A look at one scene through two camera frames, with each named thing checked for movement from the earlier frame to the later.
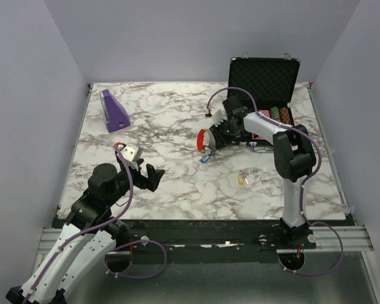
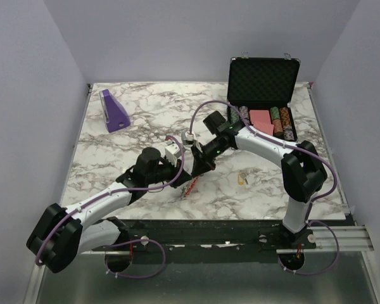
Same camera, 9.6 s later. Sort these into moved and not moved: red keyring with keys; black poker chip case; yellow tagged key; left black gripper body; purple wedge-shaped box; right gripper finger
Moved: left black gripper body; right gripper finger; red keyring with keys
Not moved: purple wedge-shaped box; black poker chip case; yellow tagged key
